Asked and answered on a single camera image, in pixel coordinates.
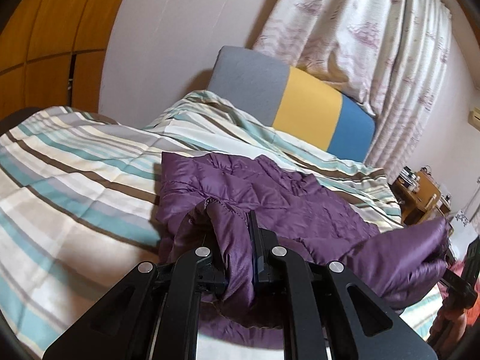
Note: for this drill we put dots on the purple puffer jacket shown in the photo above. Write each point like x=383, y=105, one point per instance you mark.
x=214, y=193

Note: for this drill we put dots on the grey yellow blue headboard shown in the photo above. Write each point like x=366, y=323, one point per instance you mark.
x=292, y=101

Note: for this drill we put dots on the wooden bedside desk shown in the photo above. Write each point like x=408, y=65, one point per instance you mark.
x=419, y=197

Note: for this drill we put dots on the pink red clothing pile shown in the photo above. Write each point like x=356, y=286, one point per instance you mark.
x=452, y=321

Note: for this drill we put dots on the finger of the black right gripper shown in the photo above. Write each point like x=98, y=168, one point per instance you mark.
x=461, y=292

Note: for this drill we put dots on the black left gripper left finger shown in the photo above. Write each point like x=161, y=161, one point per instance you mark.
x=153, y=312

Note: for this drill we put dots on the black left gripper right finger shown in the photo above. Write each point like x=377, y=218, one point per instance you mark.
x=326, y=311

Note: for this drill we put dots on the wall air conditioner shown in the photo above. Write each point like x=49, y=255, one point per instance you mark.
x=474, y=118

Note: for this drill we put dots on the brown wooden wardrobe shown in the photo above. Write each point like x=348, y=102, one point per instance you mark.
x=52, y=53

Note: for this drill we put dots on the white patterned curtain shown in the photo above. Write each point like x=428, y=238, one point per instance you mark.
x=388, y=55

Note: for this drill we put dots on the striped bed duvet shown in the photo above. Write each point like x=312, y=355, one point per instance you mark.
x=79, y=198

